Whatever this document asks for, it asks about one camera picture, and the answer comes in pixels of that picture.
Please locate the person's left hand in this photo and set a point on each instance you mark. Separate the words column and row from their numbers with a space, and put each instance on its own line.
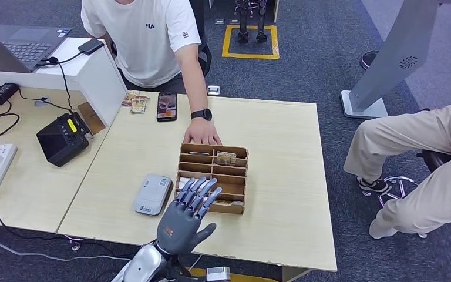
column 202, row 132

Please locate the small white clip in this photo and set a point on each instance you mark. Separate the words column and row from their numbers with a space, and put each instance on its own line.
column 43, row 102

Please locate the black round floor object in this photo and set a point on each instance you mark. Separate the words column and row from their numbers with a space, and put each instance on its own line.
column 368, row 60

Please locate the black humanoid robot legs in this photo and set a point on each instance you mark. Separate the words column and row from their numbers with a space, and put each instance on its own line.
column 243, row 23

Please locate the green gold room key card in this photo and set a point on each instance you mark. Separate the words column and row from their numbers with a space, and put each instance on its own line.
column 227, row 202

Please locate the wooden compartment organizer box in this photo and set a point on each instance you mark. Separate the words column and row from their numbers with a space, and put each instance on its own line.
column 229, row 183

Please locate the small metal floor plate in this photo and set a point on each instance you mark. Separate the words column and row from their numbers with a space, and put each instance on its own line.
column 213, row 90

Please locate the black external drive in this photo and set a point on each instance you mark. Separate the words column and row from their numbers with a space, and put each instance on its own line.
column 91, row 47

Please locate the grey white card reader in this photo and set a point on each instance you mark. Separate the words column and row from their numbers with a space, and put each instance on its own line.
column 153, row 194

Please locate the black power adapter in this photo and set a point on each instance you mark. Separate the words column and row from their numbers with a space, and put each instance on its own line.
column 1, row 94

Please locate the black wristwatch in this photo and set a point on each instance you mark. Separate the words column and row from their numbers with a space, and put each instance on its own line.
column 201, row 114

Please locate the black smartphone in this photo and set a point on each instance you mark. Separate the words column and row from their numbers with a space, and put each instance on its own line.
column 166, row 107

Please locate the chrome base stool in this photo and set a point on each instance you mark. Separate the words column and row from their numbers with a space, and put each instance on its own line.
column 435, row 159

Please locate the black terminal with yellow display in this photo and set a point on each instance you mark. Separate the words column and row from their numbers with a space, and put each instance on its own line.
column 61, row 142

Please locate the grey kiosk stand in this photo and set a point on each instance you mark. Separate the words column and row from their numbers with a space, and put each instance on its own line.
column 397, row 54

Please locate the person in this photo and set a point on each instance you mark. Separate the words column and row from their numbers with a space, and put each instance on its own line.
column 404, row 144
column 147, row 43

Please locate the small gold patterned card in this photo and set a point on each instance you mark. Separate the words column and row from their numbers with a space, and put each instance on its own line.
column 226, row 158

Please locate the white counter box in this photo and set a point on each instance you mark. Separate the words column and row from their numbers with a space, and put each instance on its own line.
column 98, row 83

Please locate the flat grey card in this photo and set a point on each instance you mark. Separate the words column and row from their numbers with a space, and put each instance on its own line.
column 199, row 153

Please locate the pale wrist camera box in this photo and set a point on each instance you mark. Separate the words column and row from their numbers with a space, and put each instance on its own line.
column 217, row 274

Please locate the desk caster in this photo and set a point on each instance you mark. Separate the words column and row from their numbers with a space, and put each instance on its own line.
column 75, row 245

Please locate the person's left forearm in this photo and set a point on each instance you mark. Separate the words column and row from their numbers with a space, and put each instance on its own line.
column 196, row 89

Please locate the yellow floor tape square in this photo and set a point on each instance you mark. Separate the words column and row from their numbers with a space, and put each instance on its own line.
column 249, row 57

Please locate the folded white paper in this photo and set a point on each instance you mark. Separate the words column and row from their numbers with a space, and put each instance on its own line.
column 182, row 182

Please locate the brown cardboard piece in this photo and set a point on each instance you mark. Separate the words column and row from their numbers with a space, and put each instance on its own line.
column 92, row 118

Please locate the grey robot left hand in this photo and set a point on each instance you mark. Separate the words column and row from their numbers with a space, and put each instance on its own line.
column 178, row 229

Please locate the dark grey laptop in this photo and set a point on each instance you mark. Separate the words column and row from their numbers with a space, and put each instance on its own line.
column 27, row 46

